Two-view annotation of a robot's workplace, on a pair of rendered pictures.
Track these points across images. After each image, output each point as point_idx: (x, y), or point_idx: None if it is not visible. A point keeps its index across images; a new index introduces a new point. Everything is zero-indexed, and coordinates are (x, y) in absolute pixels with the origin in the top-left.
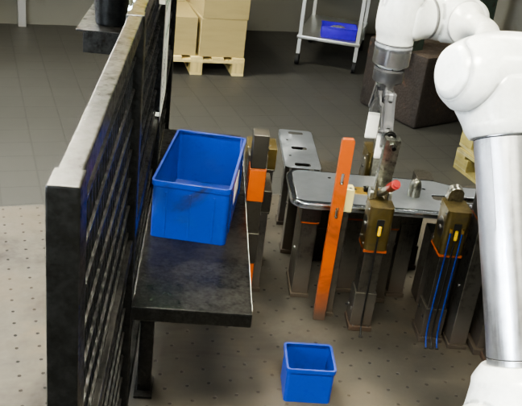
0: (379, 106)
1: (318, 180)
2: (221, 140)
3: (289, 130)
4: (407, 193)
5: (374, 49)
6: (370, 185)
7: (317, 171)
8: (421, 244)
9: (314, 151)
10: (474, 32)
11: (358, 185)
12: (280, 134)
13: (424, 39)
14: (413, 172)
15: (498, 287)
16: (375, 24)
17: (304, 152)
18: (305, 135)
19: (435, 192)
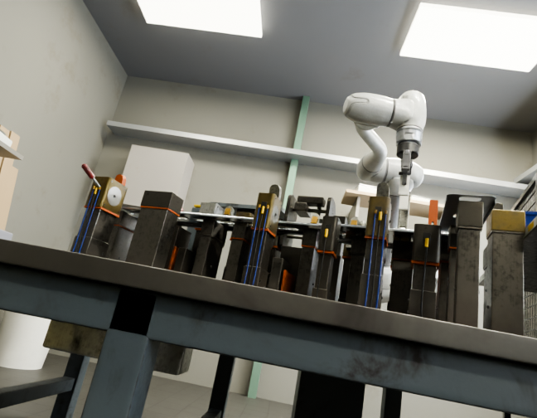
0: (410, 174)
1: (441, 238)
2: (529, 215)
3: (479, 196)
4: (365, 234)
5: (422, 136)
6: (394, 234)
7: (441, 232)
8: (338, 274)
9: (443, 216)
10: (374, 134)
11: (404, 235)
12: (491, 203)
13: (388, 127)
14: (338, 220)
15: None
16: (425, 122)
17: (455, 219)
18: (454, 200)
19: (340, 230)
